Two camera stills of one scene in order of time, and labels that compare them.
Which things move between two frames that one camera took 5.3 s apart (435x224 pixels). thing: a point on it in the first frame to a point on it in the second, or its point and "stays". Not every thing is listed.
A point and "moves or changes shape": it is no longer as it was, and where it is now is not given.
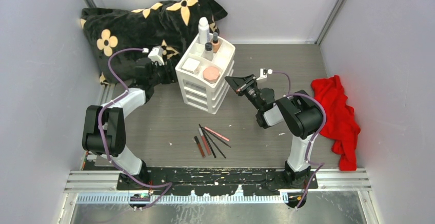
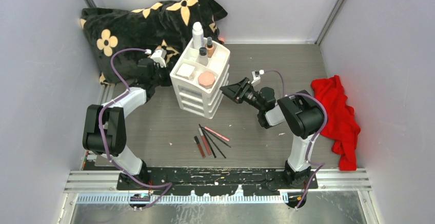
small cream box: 190,65 to 186,71
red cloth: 340,123 stays
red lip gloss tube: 204,142 stays
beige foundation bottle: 215,44 to 210,48
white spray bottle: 203,29 to 198,35
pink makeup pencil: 217,134 stays
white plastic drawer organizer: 205,74 moves or changes shape
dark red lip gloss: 199,146 stays
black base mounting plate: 206,180 stays
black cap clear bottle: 208,54 to 203,58
